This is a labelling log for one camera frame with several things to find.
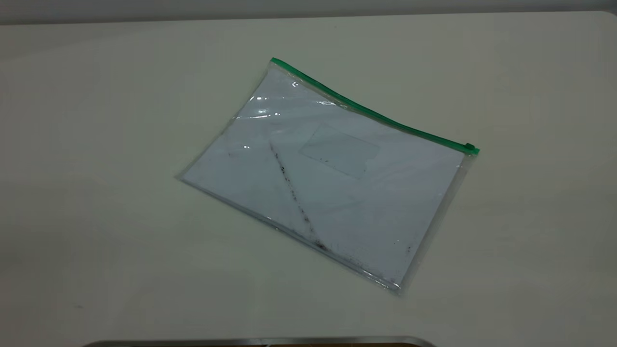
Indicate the clear zipper bag green zip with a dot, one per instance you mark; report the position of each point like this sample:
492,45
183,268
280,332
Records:
337,193

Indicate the white paper sheet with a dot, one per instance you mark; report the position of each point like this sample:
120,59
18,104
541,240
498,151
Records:
385,212

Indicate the green zipper slider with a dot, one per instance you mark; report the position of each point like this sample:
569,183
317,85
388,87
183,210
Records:
470,147

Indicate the silver metal edge strip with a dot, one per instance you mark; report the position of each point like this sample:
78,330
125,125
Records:
241,342

